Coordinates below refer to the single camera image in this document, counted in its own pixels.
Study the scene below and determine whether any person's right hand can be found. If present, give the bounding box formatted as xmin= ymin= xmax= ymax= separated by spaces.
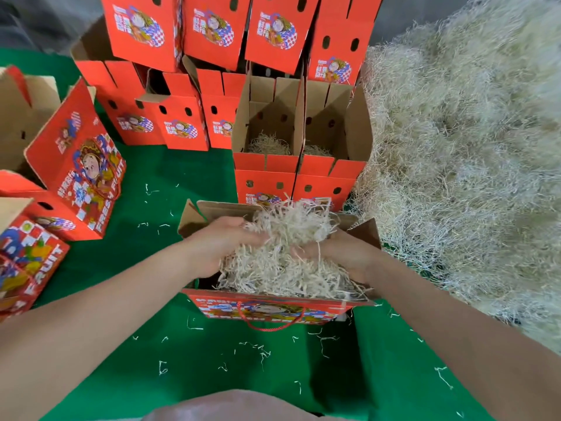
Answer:
xmin=298 ymin=227 xmax=392 ymax=287

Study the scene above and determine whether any person's left hand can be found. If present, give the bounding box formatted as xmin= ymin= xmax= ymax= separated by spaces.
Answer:
xmin=179 ymin=215 xmax=272 ymax=279

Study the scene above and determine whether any red cardboard box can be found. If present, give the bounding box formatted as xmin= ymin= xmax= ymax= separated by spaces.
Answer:
xmin=230 ymin=77 xmax=307 ymax=208
xmin=72 ymin=17 xmax=168 ymax=148
xmin=292 ymin=80 xmax=376 ymax=213
xmin=306 ymin=0 xmax=386 ymax=88
xmin=195 ymin=68 xmax=250 ymax=151
xmin=136 ymin=70 xmax=212 ymax=153
xmin=178 ymin=199 xmax=384 ymax=333
xmin=244 ymin=0 xmax=324 ymax=77
xmin=181 ymin=0 xmax=254 ymax=73
xmin=100 ymin=0 xmax=186 ymax=74

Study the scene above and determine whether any pile of wood wool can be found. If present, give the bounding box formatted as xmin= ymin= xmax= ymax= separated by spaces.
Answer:
xmin=349 ymin=0 xmax=561 ymax=351

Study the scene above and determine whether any group of red boxes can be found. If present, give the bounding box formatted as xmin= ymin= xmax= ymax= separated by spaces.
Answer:
xmin=0 ymin=65 xmax=129 ymax=323

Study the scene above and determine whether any person's right forearm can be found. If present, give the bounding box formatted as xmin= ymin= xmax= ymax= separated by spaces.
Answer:
xmin=368 ymin=254 xmax=561 ymax=421

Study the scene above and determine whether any person's left forearm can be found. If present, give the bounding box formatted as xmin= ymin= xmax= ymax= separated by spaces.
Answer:
xmin=0 ymin=245 xmax=203 ymax=421

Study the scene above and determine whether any person's pink clothing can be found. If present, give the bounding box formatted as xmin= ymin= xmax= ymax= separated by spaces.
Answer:
xmin=138 ymin=389 xmax=348 ymax=421

